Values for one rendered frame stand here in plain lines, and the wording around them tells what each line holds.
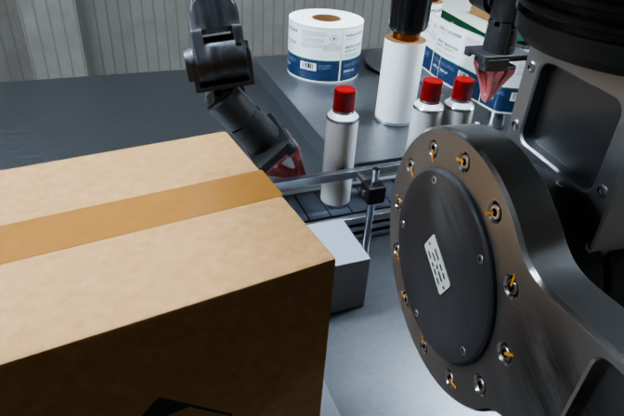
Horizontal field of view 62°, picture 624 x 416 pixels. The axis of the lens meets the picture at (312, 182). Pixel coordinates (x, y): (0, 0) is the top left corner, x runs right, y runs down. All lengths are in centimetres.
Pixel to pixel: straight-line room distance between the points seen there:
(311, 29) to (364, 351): 88
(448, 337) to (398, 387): 31
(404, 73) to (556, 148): 78
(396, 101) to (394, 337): 58
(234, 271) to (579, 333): 23
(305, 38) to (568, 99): 105
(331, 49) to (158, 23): 237
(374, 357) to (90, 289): 43
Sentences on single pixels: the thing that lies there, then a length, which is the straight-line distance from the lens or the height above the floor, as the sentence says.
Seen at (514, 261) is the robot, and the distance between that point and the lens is 32.
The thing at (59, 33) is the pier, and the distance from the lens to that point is 344.
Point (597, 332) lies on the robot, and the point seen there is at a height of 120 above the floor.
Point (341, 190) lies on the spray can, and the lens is 86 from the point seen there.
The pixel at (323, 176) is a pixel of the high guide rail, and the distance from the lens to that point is 81.
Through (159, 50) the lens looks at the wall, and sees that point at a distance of 369.
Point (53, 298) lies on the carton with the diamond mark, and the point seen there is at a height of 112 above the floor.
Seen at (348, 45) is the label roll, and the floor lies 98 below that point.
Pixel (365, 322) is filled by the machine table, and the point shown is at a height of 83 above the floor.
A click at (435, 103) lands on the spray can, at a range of 89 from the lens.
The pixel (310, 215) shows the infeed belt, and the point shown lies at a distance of 86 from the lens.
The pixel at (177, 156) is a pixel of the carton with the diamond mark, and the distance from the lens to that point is 54.
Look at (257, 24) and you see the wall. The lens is 368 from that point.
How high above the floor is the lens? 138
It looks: 31 degrees down
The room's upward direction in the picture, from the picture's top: 4 degrees clockwise
